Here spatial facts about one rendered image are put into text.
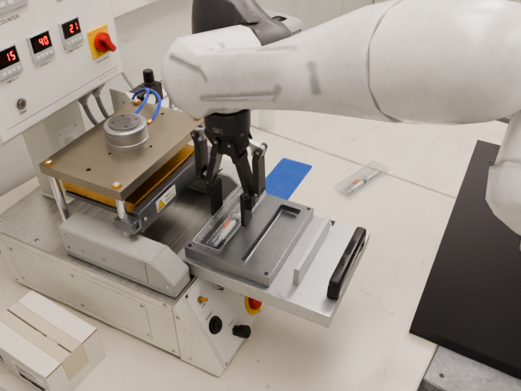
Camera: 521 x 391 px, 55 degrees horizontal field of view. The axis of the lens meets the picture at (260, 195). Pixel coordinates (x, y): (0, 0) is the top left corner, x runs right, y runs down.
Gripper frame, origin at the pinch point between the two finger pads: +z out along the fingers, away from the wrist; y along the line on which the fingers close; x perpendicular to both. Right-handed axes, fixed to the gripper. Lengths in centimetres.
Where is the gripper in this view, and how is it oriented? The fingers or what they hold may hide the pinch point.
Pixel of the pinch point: (231, 203)
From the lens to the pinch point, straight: 91.4
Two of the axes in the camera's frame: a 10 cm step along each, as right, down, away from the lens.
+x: 4.5, -5.6, 7.0
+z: 0.0, 7.8, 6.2
